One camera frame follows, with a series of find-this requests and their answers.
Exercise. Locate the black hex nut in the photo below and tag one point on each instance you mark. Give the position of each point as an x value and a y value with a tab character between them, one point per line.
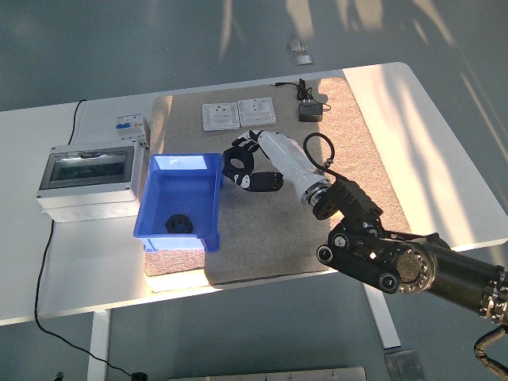
174	226

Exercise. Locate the white table leg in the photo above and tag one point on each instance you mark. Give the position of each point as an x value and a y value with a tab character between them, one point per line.
383	321
99	345

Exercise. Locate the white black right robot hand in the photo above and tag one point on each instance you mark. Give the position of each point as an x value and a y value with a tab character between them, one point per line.
285	156

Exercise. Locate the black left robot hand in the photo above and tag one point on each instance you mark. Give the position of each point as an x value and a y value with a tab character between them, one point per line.
58	376

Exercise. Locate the white circuit breaker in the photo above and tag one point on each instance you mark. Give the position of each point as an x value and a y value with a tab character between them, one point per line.
131	127

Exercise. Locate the white wall socket panel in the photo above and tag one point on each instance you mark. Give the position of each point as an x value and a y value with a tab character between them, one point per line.
220	116

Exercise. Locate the grey-brown mat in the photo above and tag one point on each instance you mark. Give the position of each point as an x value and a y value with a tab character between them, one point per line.
270	246

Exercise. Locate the white distribution box clear cover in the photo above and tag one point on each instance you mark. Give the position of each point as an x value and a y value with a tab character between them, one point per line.
91	198

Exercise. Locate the wide grey metal plate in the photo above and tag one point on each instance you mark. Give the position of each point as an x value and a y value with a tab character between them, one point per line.
266	374

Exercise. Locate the black power adapter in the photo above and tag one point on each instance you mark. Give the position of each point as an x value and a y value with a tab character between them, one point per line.
310	112

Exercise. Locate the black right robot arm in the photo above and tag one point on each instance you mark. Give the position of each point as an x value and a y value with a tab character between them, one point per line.
409	266

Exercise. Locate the blue plastic bin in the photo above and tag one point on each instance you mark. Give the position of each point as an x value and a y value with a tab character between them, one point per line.
178	190

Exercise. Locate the silver floor socket plate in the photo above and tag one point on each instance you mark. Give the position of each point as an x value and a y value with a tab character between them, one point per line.
296	45
303	60

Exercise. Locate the small grey metal plate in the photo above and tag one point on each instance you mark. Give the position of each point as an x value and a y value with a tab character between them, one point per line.
405	367

